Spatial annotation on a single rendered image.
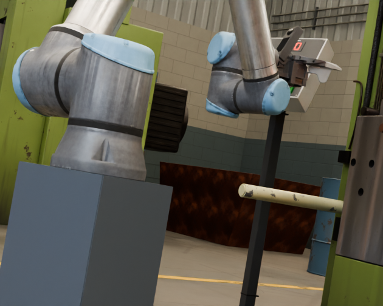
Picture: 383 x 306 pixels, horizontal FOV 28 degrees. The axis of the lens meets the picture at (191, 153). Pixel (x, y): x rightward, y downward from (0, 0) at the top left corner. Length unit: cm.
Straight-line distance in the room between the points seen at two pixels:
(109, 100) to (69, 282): 35
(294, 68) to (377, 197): 50
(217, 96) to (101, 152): 61
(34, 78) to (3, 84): 516
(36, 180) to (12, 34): 538
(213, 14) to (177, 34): 76
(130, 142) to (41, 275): 30
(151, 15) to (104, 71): 983
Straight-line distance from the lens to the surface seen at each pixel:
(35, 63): 163
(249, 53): 187
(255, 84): 189
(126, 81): 146
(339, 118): 1087
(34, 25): 689
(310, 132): 1121
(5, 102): 678
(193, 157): 1168
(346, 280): 242
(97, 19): 167
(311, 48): 275
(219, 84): 199
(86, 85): 148
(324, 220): 704
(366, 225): 237
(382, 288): 230
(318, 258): 705
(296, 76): 211
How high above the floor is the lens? 61
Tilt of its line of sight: 2 degrees up
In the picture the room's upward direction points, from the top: 10 degrees clockwise
